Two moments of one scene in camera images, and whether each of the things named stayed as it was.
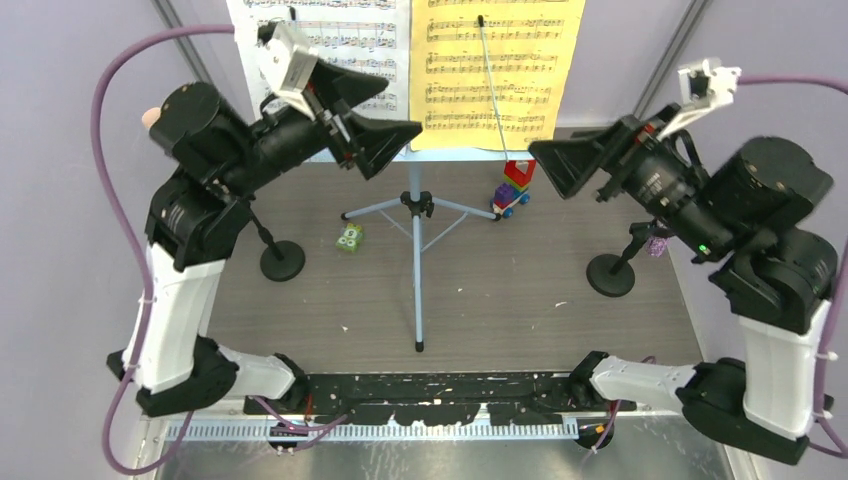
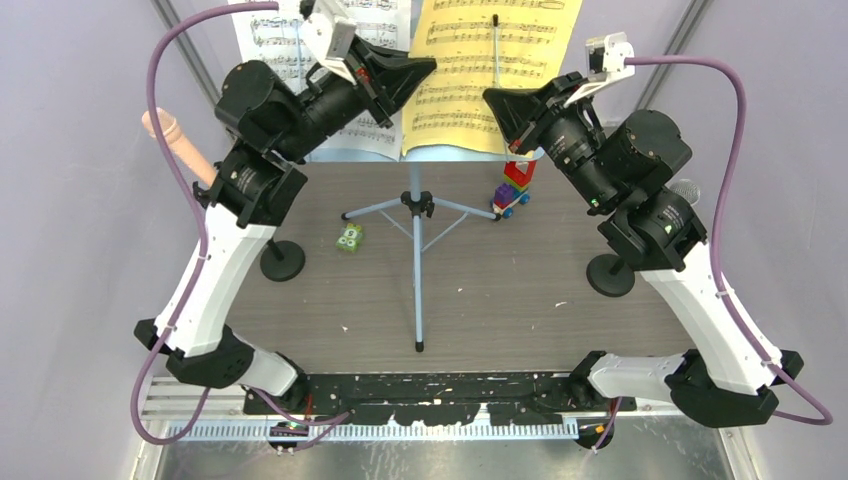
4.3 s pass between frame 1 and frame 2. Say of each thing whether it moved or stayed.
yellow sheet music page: stayed
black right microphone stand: stayed
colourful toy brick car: stayed
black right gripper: moved
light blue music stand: moved
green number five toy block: stayed
